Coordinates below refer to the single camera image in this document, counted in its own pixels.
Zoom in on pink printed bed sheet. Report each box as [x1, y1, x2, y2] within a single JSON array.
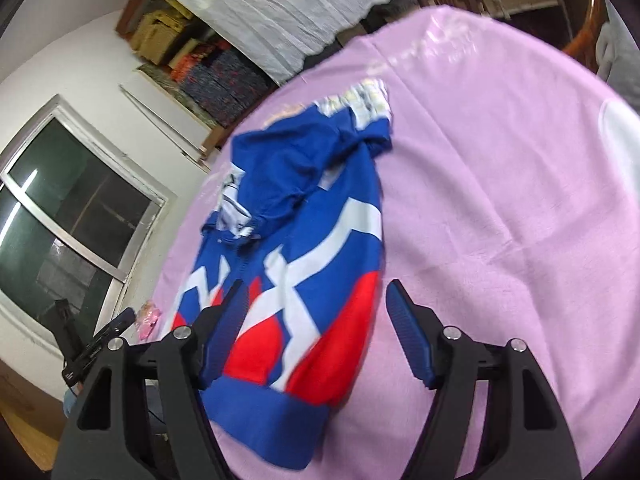
[[150, 4, 640, 480]]

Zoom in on pink plastic packet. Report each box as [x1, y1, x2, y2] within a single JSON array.
[[134, 300, 162, 341]]

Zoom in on blue red white hooded jacket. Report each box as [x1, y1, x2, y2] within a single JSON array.
[[171, 79, 392, 470]]

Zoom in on stack of patterned storage boxes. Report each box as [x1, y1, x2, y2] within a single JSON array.
[[170, 38, 274, 128]]

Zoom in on yellow cardboard boxes on shelf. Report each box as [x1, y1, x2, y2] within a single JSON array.
[[129, 0, 194, 65]]

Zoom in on grey white cloth pile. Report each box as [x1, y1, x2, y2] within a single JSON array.
[[596, 0, 639, 108]]

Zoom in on wooden bed headboard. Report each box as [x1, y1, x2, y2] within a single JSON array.
[[562, 0, 606, 73]]

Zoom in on window with metal frame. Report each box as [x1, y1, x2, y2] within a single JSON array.
[[1, 96, 166, 340]]

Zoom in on white boards leaning on wall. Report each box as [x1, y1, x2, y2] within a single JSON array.
[[119, 70, 210, 170]]

